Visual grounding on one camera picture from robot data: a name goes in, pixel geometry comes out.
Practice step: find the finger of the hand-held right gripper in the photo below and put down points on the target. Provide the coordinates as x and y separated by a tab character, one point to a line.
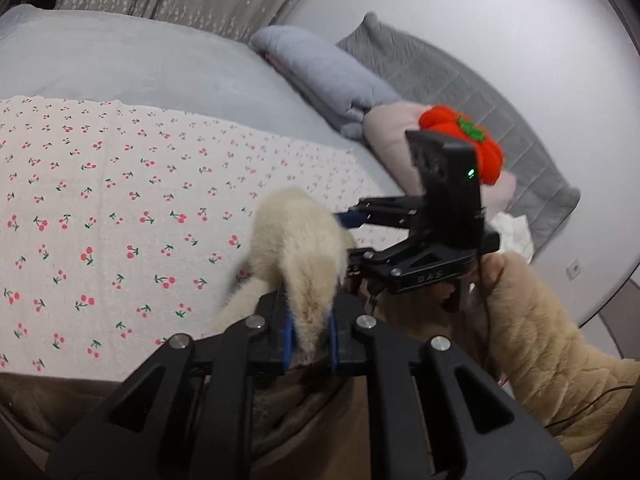
400	265
385	212

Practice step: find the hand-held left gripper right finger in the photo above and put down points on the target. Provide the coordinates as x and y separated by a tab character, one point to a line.
334	345

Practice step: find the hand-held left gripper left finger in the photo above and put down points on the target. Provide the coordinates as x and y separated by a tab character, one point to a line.
289	340

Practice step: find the brown coat with fur collar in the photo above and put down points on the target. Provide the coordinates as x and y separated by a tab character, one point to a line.
300	250

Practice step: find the person's right forearm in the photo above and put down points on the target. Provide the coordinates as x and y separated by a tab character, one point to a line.
540	350

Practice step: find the person's right hand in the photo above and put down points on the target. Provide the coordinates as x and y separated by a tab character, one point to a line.
492	272

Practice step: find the pink pillow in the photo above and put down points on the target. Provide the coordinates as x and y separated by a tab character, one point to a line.
390	140

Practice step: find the white quilted blanket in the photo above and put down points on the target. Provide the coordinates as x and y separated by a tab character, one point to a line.
512	235

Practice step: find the red pumpkin plush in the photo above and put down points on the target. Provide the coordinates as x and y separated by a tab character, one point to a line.
445	120

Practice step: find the grey quilted cushion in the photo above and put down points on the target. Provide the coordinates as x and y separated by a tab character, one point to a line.
475	95

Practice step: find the light blue folded quilt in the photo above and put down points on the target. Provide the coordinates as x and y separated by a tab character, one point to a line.
325	75

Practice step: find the cherry print sheet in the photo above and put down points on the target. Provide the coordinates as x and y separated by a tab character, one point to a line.
125	210

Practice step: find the white wall outlet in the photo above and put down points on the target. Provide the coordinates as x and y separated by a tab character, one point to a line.
575	270

